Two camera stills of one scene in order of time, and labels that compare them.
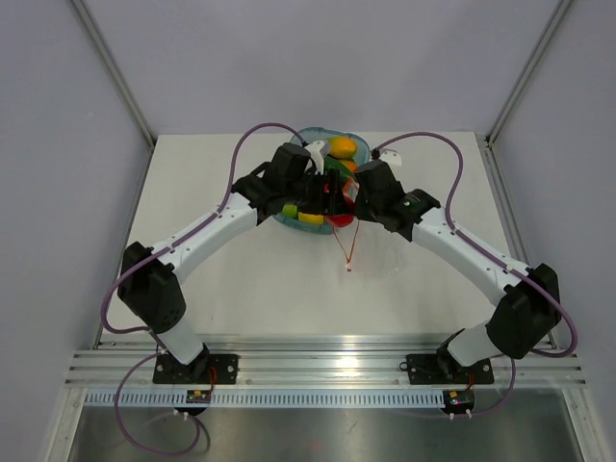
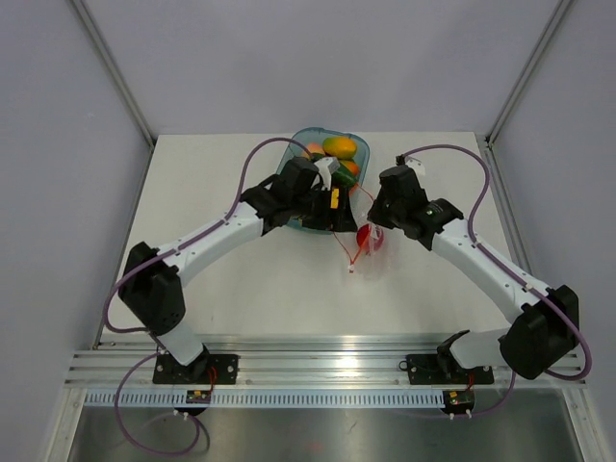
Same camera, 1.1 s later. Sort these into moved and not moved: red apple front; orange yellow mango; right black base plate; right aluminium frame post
Moved: red apple front
Not moved: right aluminium frame post; right black base plate; orange yellow mango
